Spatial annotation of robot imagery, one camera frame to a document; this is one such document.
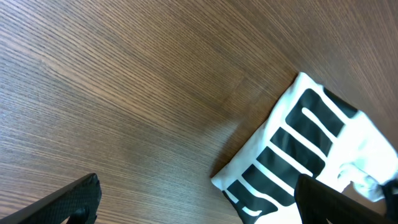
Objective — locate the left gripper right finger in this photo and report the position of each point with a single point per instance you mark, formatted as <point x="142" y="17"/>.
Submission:
<point x="318" y="203"/>

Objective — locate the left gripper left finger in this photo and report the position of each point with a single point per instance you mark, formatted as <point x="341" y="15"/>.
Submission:
<point x="76" y="202"/>

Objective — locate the white t-shirt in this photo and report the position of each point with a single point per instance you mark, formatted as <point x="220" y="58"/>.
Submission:
<point x="309" y="131"/>

